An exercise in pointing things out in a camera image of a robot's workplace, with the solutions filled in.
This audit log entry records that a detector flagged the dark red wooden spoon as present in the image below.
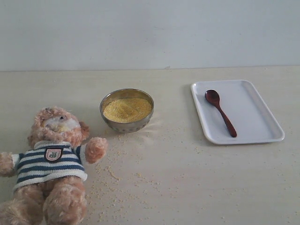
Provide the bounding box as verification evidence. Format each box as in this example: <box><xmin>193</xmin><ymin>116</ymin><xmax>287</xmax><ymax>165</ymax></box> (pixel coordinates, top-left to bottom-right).
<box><xmin>204</xmin><ymin>90</ymin><xmax>237</xmax><ymax>138</ymax></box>

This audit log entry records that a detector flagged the plush teddy bear striped shirt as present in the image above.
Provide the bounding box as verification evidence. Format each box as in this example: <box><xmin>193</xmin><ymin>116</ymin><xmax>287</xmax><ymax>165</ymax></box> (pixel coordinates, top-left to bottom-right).
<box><xmin>0</xmin><ymin>106</ymin><xmax>108</xmax><ymax>225</ymax></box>

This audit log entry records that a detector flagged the steel bowl of millet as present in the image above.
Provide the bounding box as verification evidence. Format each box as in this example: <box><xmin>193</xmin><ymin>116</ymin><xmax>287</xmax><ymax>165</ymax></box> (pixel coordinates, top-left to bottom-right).
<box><xmin>99</xmin><ymin>88</ymin><xmax>154</xmax><ymax>133</ymax></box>

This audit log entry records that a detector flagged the white plastic tray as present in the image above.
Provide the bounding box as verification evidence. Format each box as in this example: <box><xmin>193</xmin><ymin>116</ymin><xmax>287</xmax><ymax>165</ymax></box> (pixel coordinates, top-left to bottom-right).
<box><xmin>191</xmin><ymin>80</ymin><xmax>285</xmax><ymax>145</ymax></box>

